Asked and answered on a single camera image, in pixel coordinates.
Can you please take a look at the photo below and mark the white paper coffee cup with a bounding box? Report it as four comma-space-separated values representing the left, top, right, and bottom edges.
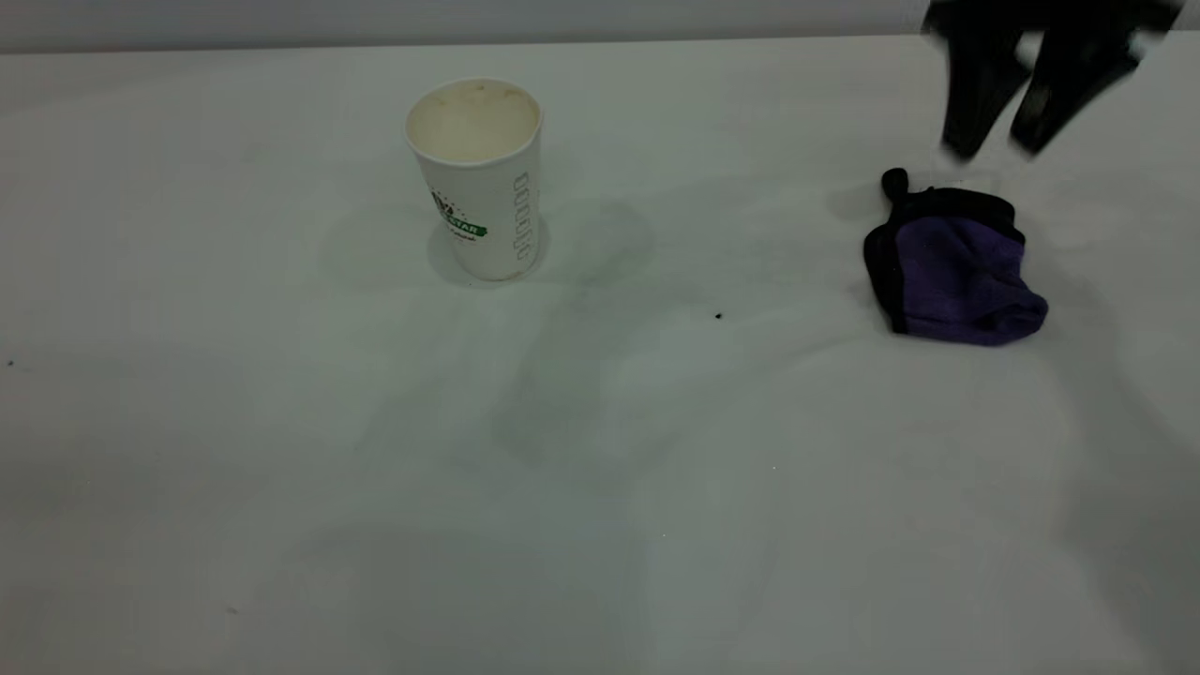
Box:
404, 78, 544, 282

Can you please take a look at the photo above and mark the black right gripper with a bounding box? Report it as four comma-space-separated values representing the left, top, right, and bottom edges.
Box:
922, 0, 1185, 161

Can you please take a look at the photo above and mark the purple and black cloth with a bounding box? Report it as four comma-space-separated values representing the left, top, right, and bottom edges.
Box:
863, 168, 1049, 348

